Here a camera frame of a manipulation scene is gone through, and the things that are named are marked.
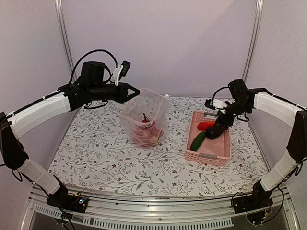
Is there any floral tablecloth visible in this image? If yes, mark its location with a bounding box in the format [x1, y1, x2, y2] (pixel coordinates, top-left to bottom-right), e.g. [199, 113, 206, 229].
[49, 97, 268, 196]

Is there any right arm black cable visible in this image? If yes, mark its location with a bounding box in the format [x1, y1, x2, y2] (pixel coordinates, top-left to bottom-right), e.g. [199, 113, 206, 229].
[211, 86, 231, 101]

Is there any pink perforated plastic basket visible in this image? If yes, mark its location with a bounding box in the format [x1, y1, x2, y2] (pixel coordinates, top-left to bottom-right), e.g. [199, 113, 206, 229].
[185, 111, 231, 166]

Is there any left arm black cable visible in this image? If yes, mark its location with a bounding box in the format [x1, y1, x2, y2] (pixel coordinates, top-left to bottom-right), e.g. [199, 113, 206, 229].
[69, 49, 119, 84]

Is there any orange red mango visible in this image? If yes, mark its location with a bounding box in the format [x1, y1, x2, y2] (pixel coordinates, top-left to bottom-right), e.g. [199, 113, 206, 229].
[197, 121, 215, 132]

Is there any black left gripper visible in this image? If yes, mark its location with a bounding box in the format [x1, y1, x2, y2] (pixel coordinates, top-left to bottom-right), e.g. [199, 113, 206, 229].
[89, 82, 140, 103]

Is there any right aluminium frame post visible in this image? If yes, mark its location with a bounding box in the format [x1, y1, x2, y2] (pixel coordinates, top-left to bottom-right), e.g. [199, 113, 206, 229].
[242, 0, 264, 83]

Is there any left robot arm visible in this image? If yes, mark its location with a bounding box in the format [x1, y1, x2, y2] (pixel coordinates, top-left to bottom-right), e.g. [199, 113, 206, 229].
[0, 61, 140, 208]

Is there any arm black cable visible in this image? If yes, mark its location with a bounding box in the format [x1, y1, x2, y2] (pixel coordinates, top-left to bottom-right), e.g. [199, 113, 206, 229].
[211, 86, 231, 101]
[69, 49, 119, 84]

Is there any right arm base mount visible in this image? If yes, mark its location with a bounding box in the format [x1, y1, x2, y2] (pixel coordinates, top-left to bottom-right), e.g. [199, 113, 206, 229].
[231, 192, 273, 214]

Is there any clear zip top bag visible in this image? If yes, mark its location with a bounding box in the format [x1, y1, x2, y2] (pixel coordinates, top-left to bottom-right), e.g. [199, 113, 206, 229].
[119, 88, 170, 148]

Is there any dark purple eggplant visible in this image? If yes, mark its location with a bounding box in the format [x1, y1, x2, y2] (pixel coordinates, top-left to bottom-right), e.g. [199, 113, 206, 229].
[206, 126, 224, 140]

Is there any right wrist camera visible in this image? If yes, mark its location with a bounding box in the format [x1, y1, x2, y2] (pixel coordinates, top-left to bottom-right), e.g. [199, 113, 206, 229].
[205, 99, 228, 110]

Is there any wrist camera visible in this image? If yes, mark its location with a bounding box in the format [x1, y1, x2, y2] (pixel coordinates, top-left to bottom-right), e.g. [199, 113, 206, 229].
[205, 99, 228, 110]
[110, 60, 131, 86]

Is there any left aluminium frame post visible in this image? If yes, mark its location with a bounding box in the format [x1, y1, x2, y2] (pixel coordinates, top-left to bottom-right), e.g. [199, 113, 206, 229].
[54, 0, 73, 72]

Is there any aluminium front rail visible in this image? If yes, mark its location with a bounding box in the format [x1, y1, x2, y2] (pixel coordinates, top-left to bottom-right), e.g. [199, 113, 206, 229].
[20, 186, 302, 230]

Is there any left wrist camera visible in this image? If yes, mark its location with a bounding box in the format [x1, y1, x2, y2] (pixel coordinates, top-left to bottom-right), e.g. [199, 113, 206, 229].
[110, 60, 131, 86]

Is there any red lychee bunch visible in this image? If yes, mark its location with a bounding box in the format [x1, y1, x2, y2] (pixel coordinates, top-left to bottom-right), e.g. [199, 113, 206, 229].
[132, 113, 164, 148]

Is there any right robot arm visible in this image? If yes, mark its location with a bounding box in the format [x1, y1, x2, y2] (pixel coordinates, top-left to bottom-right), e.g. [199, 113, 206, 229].
[206, 79, 307, 209]

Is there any green cucumber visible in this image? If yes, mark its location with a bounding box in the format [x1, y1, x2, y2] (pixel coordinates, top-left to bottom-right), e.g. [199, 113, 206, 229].
[189, 131, 206, 151]

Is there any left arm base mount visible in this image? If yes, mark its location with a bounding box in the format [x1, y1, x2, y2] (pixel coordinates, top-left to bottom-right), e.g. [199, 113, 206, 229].
[47, 189, 89, 214]

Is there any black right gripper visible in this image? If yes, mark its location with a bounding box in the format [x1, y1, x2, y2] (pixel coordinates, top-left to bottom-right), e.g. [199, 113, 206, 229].
[213, 100, 250, 130]

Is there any aluminium frame post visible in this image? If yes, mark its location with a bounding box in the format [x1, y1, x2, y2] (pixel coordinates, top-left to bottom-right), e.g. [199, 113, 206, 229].
[54, 0, 73, 72]
[242, 0, 264, 83]

